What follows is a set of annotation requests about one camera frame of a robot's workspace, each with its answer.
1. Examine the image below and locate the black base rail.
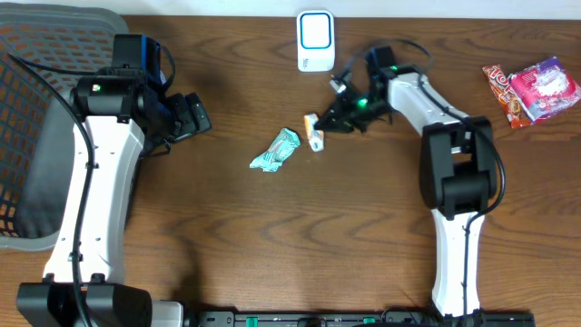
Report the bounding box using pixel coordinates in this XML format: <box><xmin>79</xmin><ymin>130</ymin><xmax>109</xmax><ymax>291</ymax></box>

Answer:
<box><xmin>190</xmin><ymin>307</ymin><xmax>536</xmax><ymax>327</ymax></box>

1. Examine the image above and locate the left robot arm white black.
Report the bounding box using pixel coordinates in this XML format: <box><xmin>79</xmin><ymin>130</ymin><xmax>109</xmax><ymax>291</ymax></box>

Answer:
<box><xmin>16</xmin><ymin>34</ymin><xmax>212</xmax><ymax>327</ymax></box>

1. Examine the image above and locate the teal snack packet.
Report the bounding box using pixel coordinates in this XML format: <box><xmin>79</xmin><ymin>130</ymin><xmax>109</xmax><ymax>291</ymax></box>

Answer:
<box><xmin>249</xmin><ymin>127</ymin><xmax>300</xmax><ymax>173</ymax></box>

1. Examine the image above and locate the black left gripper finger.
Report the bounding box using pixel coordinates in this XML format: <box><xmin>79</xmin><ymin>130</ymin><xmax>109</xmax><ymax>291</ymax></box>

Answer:
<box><xmin>171</xmin><ymin>125</ymin><xmax>212</xmax><ymax>142</ymax></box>
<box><xmin>185</xmin><ymin>93</ymin><xmax>212</xmax><ymax>132</ymax></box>

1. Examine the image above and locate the small orange snack packet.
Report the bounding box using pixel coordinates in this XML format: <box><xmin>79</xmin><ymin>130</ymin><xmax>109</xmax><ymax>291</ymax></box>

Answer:
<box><xmin>303</xmin><ymin>114</ymin><xmax>324</xmax><ymax>152</ymax></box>

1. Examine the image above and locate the red orange candy bar wrapper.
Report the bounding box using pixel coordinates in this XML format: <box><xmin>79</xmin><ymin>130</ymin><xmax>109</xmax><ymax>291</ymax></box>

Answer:
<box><xmin>482</xmin><ymin>64</ymin><xmax>531</xmax><ymax>129</ymax></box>

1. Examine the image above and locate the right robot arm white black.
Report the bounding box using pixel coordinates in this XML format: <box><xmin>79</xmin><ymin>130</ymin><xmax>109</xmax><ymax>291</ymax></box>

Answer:
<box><xmin>314</xmin><ymin>45</ymin><xmax>506</xmax><ymax>324</ymax></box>

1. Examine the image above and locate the purple red snack bag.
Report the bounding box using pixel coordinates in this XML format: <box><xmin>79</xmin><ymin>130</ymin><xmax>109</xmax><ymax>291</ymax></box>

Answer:
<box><xmin>509</xmin><ymin>56</ymin><xmax>580</xmax><ymax>124</ymax></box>

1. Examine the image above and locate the dark grey plastic basket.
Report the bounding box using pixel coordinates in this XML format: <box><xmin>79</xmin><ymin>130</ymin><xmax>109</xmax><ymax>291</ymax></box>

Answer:
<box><xmin>1</xmin><ymin>1</ymin><xmax>128</xmax><ymax>252</ymax></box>

